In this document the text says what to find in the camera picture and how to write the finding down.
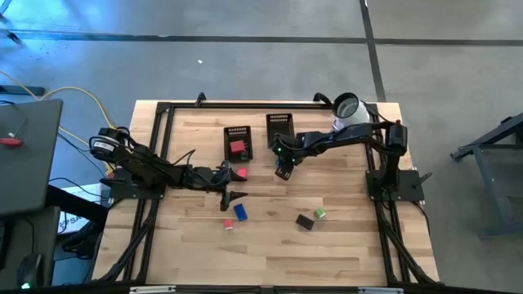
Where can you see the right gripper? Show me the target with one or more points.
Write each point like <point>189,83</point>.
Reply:
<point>288,149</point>

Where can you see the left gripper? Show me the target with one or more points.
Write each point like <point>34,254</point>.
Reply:
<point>200,178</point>

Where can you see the blue block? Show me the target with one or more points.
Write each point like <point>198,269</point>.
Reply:
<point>240,212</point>

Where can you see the pink and white charger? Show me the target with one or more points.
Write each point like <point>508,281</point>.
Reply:
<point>228,224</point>

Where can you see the red box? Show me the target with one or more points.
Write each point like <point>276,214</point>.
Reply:
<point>237,147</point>

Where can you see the green and white charger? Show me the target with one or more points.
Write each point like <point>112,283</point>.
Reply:
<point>319,213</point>

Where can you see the black block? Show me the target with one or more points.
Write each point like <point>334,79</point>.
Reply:
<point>305,221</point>

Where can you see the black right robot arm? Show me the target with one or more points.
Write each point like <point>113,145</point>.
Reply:
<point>347,134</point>

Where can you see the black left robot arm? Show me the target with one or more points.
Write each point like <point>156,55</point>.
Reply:
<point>139,163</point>

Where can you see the black slotted plastic basket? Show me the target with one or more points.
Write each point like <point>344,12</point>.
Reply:
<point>280,126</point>
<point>235,132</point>

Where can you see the crumpled white cloth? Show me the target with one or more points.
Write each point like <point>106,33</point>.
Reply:
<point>338,124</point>

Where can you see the white printed box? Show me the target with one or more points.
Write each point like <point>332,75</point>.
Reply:
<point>77,222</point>

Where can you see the dark metal side table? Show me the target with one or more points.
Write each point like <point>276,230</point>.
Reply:
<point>488,138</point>

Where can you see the black computer mouse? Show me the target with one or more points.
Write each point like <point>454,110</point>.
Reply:
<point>32,269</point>

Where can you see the thin tool with white tip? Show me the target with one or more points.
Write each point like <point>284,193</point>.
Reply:
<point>11,134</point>

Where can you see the black floor bar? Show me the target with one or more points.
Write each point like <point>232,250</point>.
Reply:
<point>24,90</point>

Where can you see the black aluminium table frame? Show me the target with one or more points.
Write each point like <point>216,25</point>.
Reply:
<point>245,105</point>

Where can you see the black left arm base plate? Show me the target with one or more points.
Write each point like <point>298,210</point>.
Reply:
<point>122,192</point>

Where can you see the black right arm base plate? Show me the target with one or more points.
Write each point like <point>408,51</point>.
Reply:
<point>408,192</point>

